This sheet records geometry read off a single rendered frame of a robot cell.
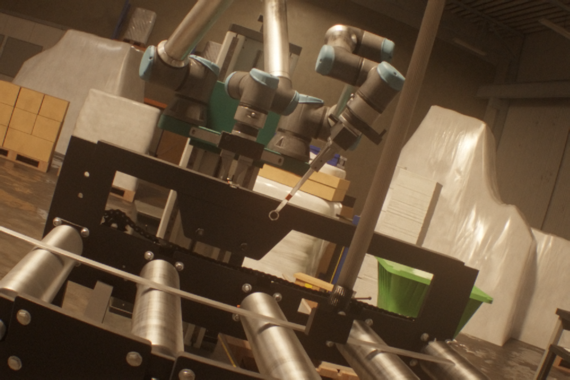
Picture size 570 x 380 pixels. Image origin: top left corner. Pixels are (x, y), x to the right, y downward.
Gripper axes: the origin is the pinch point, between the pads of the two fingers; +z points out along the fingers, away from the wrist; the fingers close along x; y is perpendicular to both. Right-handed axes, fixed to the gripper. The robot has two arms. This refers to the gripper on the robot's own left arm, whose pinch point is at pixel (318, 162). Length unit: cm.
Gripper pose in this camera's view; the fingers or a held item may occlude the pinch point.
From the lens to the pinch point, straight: 200.7
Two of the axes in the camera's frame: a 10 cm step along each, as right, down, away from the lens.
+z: -6.3, 7.4, 2.5
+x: -0.3, 3.0, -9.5
